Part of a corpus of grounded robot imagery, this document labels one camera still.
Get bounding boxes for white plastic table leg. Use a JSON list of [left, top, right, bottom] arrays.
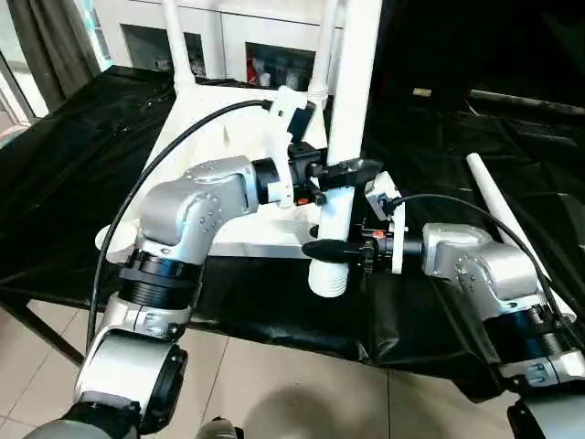
[[465, 153, 578, 321], [308, 0, 345, 109], [306, 0, 383, 299], [159, 0, 198, 91]]

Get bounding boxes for white plastic table top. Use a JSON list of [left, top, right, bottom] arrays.
[[94, 81, 354, 267]]

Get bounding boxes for white glass-door cabinet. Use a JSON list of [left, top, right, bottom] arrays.
[[93, 0, 348, 91]]

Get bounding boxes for black backdrop cloth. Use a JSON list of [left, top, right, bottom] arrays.
[[346, 0, 585, 121]]

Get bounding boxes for dark metal pole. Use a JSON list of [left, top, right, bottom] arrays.
[[470, 89, 585, 116]]

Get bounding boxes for black glossy mat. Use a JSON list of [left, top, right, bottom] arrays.
[[0, 63, 585, 404]]

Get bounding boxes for grey curtain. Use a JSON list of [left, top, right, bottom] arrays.
[[8, 0, 104, 113]]

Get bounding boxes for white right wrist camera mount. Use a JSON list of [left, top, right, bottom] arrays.
[[364, 171, 408, 275]]

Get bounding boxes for black left wrist camera cable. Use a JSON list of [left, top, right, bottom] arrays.
[[86, 98, 275, 363]]

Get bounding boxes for black frame leg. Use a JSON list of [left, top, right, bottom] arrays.
[[0, 304, 89, 368]]

